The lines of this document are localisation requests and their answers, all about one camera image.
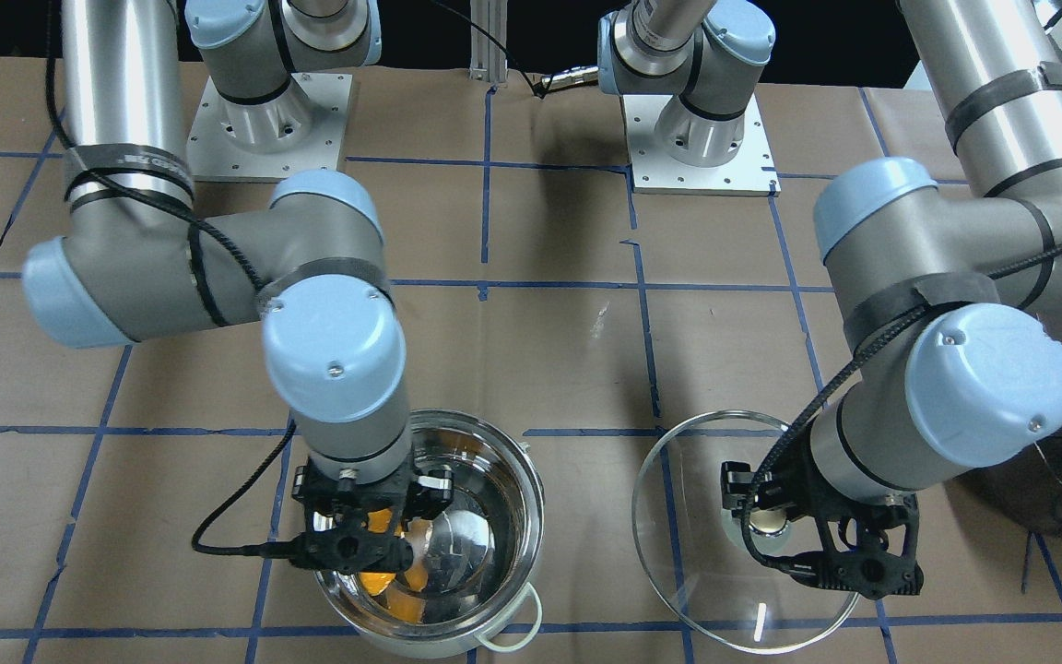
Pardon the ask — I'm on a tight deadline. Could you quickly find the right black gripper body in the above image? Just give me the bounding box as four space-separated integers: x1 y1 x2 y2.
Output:
289 459 453 575

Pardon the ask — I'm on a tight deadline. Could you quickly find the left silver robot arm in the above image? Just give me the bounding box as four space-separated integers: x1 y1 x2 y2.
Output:
720 1 1062 599

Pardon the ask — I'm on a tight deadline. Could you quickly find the black cable with connector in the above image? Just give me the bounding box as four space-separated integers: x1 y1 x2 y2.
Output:
425 0 602 101

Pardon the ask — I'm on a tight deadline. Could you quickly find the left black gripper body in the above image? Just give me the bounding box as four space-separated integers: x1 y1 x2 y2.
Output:
720 456 926 600

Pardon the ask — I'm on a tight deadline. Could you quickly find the aluminium frame post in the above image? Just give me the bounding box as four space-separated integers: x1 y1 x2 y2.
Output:
469 1 507 87

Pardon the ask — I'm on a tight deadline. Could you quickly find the yellow plastic corn cob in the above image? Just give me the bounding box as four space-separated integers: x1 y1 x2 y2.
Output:
357 518 433 597

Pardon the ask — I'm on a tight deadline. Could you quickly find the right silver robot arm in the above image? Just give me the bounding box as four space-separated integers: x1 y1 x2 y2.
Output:
22 1 453 575

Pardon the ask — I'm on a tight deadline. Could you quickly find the glass pot lid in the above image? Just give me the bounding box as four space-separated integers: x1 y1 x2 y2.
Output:
631 410 860 656

